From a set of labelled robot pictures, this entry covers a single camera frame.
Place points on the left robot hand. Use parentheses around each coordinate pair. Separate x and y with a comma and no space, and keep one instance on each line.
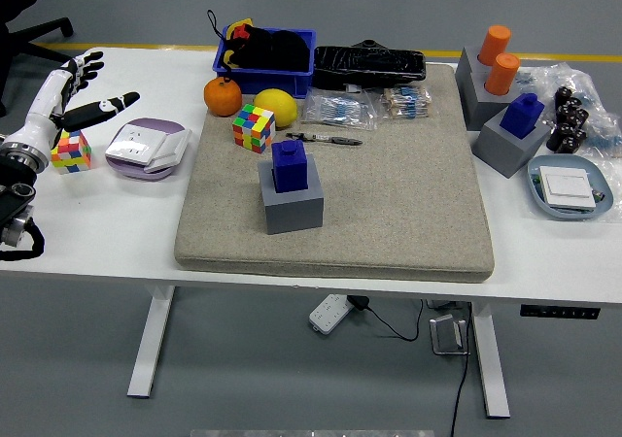
(44,109)

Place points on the blue block seal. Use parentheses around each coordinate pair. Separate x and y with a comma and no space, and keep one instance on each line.
(520,116)
(290,167)

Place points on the grey cube seal holder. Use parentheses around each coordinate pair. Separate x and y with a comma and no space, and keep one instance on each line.
(469,60)
(505,155)
(294,213)
(488,111)

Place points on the orange cylinder seal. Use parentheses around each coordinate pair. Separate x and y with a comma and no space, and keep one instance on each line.
(493,41)
(502,73)

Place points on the pastel multicoloured puzzle cube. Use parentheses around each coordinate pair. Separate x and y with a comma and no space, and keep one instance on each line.
(73,155)

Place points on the black office chair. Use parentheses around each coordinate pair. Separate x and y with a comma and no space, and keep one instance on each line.
(19,0)

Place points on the purple tray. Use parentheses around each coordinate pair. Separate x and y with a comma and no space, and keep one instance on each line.
(155,125)

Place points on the orange fruit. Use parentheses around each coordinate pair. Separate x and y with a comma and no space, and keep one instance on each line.
(222,97)

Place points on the bright multicoloured puzzle cube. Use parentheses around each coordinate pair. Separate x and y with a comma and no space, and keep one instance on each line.
(253,128)

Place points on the blue plastic bin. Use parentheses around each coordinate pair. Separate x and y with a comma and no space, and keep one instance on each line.
(272,82)

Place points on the yellow lemon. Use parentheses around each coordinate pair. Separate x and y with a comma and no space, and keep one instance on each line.
(276,107)

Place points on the black cloth pouch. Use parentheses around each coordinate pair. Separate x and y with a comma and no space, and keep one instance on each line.
(277,51)

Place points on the white table leg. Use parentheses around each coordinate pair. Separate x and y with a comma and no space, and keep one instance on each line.
(491,359)
(150,345)

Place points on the black silver pen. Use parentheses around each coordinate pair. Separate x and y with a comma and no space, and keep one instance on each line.
(323,138)

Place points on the large clear resistor bag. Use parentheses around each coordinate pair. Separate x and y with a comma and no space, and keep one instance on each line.
(337,109)

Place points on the black keyboard in plastic wrap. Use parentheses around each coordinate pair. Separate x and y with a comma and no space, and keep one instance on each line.
(369,68)

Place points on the white power strip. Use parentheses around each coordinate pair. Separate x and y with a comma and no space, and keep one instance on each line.
(330,313)

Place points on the grey-brown mat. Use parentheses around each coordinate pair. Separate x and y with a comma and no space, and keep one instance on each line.
(389,204)

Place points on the small clear resistor bag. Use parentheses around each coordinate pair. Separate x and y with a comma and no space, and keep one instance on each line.
(405,103)

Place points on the silver metal stand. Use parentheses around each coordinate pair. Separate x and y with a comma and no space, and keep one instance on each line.
(447,335)

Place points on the small electronic component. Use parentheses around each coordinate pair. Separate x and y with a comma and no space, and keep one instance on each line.
(598,195)
(536,180)

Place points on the black cylinder capacitor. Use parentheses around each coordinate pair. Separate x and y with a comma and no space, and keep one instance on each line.
(580,118)
(563,96)
(563,145)
(563,130)
(577,137)
(569,110)

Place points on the black table control panel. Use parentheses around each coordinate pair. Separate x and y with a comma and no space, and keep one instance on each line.
(559,312)

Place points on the clear plastic bag pile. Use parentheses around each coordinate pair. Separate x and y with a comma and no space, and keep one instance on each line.
(600,102)

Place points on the light blue tray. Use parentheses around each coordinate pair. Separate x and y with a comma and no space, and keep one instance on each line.
(602,179)

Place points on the white wall socket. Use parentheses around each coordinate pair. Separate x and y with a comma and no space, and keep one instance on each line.
(133,143)

